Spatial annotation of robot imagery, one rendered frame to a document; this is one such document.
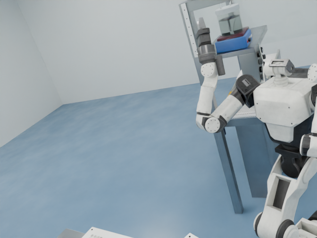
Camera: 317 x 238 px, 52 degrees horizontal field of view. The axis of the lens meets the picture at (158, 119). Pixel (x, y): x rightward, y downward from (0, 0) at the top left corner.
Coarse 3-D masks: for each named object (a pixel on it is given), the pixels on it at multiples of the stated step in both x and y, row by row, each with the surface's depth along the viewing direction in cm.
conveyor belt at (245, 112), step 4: (268, 56) 323; (272, 56) 319; (264, 60) 315; (268, 60) 311; (244, 104) 236; (244, 108) 230; (248, 108) 228; (252, 108) 226; (240, 112) 226; (244, 112) 225; (248, 112) 223; (252, 112) 222; (236, 116) 227; (240, 116) 226; (244, 116) 224; (248, 116) 223; (252, 116) 222
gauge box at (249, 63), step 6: (246, 54) 203; (252, 54) 201; (240, 60) 206; (246, 60) 204; (252, 60) 203; (246, 66) 206; (252, 66) 204; (258, 66) 204; (246, 72) 208; (252, 72) 206; (258, 72) 205; (258, 78) 207
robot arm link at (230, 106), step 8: (232, 96) 162; (224, 104) 162; (232, 104) 161; (240, 104) 162; (216, 112) 162; (224, 112) 160; (232, 112) 161; (208, 120) 156; (216, 120) 157; (224, 120) 159; (208, 128) 156; (216, 128) 158
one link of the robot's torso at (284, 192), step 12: (276, 168) 165; (312, 168) 154; (276, 180) 162; (288, 180) 157; (300, 180) 152; (276, 192) 162; (288, 192) 153; (300, 192) 155; (276, 204) 161; (288, 204) 154; (264, 216) 158; (276, 216) 154; (288, 216) 155; (264, 228) 156; (276, 228) 152
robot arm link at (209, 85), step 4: (216, 76) 162; (204, 80) 164; (208, 80) 163; (212, 80) 163; (216, 80) 162; (204, 84) 163; (208, 84) 163; (212, 84) 162; (216, 84) 162; (204, 88) 158; (208, 88) 157; (212, 88) 158; (212, 92) 158
